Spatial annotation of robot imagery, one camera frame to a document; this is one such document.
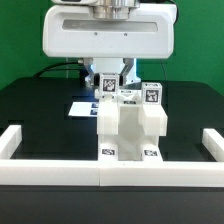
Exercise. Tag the white chair back frame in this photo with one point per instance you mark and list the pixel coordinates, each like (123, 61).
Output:
(125, 113)

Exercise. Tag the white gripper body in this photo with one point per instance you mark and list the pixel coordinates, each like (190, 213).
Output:
(109, 29)

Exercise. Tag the white chair seat part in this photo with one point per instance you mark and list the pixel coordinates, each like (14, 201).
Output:
(129, 145)

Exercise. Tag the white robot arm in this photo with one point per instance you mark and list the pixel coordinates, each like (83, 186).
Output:
(110, 35)

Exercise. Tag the white tagged cube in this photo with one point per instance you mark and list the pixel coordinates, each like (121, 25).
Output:
(151, 93)
(109, 83)

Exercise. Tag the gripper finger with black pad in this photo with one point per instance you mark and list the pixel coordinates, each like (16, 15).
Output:
(128, 64)
(92, 79)

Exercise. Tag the white marker base sheet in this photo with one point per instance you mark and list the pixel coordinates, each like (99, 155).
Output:
(84, 109)

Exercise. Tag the white U-shaped fence wall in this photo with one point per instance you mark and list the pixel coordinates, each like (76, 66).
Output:
(94, 173)

